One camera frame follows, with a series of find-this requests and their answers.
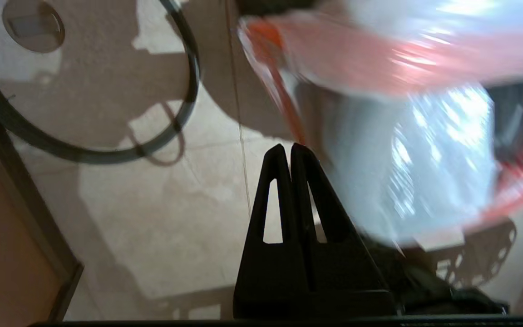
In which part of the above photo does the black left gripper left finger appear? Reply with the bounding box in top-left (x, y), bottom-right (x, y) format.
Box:
top-left (233, 144), bottom-right (307, 318)

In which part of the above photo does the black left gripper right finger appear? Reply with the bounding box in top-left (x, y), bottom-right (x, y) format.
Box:
top-left (290, 143), bottom-right (397, 318)

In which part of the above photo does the clear pink-edged new trash bag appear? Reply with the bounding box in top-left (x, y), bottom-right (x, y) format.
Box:
top-left (238, 0), bottom-right (523, 248)

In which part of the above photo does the grey bin ring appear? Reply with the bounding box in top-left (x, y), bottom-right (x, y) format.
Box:
top-left (0, 0), bottom-right (201, 165)

